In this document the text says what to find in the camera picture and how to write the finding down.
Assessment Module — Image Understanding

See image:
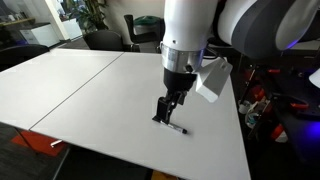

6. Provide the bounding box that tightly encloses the orange clamp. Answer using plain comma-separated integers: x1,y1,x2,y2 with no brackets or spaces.
269,123,288,143
251,84,266,101
289,101,310,111

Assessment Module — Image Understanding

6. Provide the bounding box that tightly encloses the green leafy potted plant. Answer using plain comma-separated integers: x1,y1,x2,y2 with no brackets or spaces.
66,0,109,33

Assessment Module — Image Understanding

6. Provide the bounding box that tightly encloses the black and grey marker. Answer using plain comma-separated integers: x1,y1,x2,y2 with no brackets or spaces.
152,115,188,135

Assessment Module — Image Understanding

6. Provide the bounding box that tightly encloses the white tape roll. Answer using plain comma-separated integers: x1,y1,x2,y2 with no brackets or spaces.
238,99,253,115

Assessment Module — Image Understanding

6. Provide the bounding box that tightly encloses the wooden shelf board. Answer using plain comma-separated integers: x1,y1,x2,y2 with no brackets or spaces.
0,17,36,28

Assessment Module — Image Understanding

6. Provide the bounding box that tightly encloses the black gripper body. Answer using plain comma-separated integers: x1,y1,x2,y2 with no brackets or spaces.
163,68,198,97

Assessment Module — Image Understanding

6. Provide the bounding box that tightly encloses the green bin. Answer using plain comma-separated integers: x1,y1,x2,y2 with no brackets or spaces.
133,15,165,34

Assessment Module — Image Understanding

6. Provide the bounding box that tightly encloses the grey metal table leg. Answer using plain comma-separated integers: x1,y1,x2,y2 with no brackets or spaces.
52,146,71,180

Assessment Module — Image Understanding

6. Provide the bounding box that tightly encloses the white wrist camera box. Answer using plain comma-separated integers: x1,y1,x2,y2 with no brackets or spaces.
194,57,234,104

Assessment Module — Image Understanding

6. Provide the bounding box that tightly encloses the black chair with armrest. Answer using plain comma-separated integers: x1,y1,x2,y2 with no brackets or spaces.
123,14,161,53

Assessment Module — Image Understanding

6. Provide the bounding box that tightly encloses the white low cabinet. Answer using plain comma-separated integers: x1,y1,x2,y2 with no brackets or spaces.
19,23,61,48

